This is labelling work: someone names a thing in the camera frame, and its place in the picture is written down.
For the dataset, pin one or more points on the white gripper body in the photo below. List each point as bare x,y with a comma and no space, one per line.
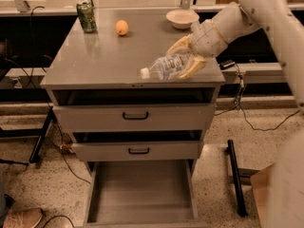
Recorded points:
205,39

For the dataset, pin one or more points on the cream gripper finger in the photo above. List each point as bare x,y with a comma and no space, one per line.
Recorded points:
182,46
194,65

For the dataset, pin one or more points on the clear plastic water bottle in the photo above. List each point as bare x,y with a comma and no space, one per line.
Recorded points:
166,67

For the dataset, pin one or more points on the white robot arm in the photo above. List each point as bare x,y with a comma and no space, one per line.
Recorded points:
285,200

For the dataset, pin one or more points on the grey middle drawer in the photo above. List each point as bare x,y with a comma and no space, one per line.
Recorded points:
138,146

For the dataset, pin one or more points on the grey drawer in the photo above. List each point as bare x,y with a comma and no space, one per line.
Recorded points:
114,110
142,194
138,146

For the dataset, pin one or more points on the grey drawer cabinet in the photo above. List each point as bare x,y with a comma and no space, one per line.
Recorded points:
106,60

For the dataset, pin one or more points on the grey top drawer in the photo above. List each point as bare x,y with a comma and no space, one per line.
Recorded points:
114,110

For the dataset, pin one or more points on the grey bottom drawer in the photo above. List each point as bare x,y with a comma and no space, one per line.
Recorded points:
142,194

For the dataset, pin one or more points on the white bowl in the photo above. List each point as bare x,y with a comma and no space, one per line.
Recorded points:
182,18

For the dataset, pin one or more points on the black power adapter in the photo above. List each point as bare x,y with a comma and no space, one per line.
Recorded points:
227,64

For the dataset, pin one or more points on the orange fruit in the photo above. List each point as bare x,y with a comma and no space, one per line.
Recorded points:
121,27

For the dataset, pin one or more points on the green soda can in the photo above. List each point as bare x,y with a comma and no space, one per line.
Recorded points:
86,16

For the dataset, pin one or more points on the cardboard box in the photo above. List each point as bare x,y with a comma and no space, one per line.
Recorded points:
260,183

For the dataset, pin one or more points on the black table leg right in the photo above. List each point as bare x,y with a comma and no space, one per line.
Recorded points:
241,207

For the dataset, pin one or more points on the black table leg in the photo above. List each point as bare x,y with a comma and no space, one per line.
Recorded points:
241,207
34,157

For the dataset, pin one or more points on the black table leg left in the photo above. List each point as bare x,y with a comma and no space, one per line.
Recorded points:
34,157

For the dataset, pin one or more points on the brown shoe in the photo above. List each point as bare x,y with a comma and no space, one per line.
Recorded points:
23,219

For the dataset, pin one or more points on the black drawer handle top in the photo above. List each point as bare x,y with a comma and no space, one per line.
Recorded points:
135,116

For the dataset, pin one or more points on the black drawer handle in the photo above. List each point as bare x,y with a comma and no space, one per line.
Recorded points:
138,151
135,116

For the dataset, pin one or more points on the black drawer handle middle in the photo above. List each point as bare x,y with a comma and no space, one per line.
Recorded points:
138,151

